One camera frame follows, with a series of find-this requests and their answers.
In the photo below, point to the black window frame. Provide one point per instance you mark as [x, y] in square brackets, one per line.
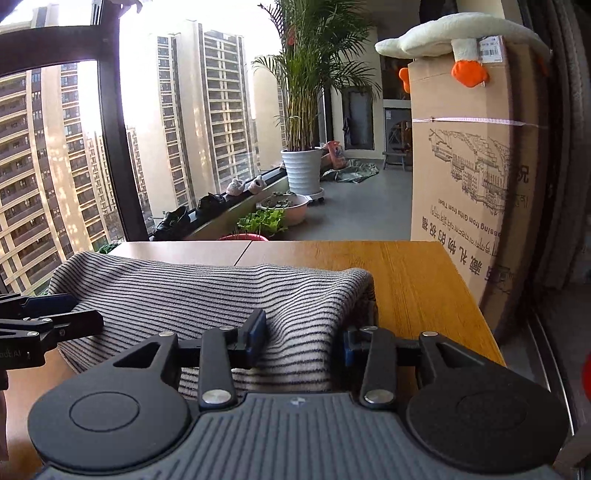
[111, 115]

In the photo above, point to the white ribbed plant pot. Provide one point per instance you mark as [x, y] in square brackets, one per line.
[301, 170]

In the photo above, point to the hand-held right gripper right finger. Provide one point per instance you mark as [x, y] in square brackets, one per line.
[347, 348]

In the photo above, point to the striped knit garment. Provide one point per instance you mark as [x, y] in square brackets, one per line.
[207, 290]

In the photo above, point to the white plush goose toy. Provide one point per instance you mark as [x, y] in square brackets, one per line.
[443, 32]

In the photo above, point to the small wooden stool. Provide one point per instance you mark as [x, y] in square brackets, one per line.
[396, 157]

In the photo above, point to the tall palm plant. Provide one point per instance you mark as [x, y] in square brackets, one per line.
[307, 69]

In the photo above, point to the green woven slipper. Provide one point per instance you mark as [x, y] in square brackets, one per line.
[108, 248]

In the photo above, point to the large printed cardboard box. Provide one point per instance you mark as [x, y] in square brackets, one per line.
[461, 101]

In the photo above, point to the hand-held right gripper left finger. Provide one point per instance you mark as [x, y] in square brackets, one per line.
[256, 334]

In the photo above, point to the red plant pot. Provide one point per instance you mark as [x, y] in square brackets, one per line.
[242, 237]

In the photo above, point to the pink basin with plants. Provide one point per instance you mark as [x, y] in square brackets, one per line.
[298, 212]

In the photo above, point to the green leafy plant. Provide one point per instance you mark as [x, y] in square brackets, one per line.
[263, 224]

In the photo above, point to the pink bag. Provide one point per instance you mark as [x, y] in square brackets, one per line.
[333, 154]

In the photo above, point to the green tarp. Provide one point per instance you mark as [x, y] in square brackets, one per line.
[353, 171]

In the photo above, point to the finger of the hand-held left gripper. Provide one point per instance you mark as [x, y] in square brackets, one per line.
[74, 325]
[51, 304]

